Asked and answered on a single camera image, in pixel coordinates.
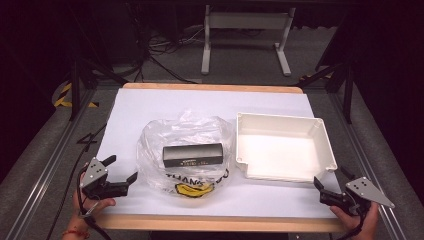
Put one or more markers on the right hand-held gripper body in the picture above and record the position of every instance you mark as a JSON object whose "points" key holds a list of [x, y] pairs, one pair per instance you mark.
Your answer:
{"points": [[365, 191]]}

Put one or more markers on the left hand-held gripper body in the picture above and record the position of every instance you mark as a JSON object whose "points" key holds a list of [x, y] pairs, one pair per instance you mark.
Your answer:
{"points": [[96, 175]]}

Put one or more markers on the person's right hand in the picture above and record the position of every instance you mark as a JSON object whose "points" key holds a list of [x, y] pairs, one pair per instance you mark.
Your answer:
{"points": [[361, 226]]}

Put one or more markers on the person's left hand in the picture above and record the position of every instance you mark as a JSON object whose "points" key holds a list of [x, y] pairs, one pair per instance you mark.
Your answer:
{"points": [[83, 213]]}

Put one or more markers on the white plastic tray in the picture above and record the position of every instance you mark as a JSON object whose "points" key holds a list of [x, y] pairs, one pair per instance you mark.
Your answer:
{"points": [[281, 151]]}

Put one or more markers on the black rectangular box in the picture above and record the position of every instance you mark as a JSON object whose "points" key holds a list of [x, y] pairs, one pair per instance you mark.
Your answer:
{"points": [[192, 155]]}

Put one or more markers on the clear plastic bag yellow print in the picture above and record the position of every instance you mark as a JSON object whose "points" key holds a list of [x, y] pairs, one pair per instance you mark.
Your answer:
{"points": [[186, 131]]}

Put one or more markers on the black metal stand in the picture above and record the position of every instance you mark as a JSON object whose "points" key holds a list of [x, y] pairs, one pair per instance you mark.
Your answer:
{"points": [[348, 93], [75, 86]]}

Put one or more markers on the yellow black hazard tape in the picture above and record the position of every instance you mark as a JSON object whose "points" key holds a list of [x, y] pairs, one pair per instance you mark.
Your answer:
{"points": [[62, 95]]}

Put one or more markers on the white paper sheet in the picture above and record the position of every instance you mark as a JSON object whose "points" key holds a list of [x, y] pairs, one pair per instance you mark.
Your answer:
{"points": [[166, 103]]}

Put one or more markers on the aluminium rail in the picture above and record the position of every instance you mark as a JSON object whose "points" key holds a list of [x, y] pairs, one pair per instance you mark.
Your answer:
{"points": [[363, 160], [50, 166]]}

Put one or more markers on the white metal table frame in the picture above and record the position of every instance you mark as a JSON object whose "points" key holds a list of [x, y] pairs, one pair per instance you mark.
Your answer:
{"points": [[246, 20]]}

